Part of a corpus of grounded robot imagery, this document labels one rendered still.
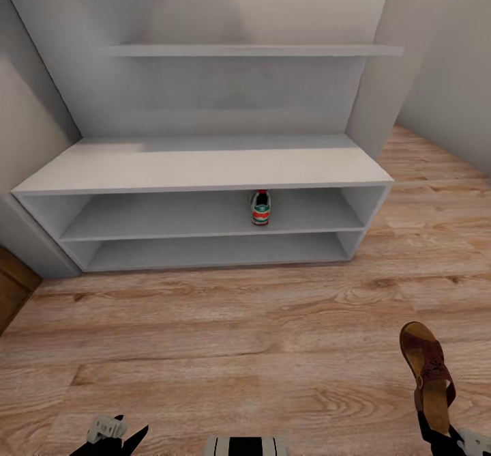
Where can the gym shoe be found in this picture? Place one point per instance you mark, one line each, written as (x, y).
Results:
(260, 203)

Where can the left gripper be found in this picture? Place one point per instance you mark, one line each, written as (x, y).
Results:
(112, 446)

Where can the sandal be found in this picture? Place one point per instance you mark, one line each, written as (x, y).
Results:
(435, 390)

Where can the robot trunk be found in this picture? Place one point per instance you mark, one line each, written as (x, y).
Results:
(245, 446)

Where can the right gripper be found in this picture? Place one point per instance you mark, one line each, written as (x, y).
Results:
(442, 445)

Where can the door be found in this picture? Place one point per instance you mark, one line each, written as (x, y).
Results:
(17, 284)

